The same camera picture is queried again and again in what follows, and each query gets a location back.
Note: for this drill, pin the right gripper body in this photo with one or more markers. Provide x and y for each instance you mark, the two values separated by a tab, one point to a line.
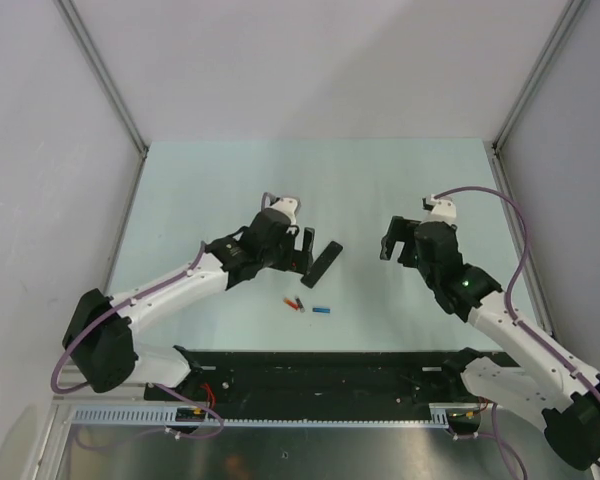
423	265

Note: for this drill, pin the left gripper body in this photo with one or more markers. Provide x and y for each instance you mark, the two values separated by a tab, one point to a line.
278	256

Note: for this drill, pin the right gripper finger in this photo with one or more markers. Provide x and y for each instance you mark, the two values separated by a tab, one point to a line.
408	254
395	233

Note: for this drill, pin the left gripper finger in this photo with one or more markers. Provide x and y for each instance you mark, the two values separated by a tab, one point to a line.
300	262
308	239

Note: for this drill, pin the black remote control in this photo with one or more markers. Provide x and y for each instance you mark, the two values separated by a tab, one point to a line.
322	264

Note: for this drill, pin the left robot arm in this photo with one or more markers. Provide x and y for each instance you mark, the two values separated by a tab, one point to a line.
102	339

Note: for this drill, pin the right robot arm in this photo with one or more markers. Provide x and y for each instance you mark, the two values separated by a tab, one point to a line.
557	393

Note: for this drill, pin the orange battery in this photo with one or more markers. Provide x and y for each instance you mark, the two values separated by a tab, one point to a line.
291	303

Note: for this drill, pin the silver black battery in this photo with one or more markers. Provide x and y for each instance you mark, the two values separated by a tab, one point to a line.
300	304

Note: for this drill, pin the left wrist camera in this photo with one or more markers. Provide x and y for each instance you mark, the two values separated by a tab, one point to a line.
289	206

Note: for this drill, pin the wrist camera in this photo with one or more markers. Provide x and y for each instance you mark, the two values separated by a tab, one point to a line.
289	206
439	210

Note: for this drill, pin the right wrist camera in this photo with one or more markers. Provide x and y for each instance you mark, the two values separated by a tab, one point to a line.
439	210

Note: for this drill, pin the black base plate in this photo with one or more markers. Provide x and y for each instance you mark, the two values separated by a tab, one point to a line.
327	383

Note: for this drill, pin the grey slotted cable duct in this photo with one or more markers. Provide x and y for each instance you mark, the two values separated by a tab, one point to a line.
186	416

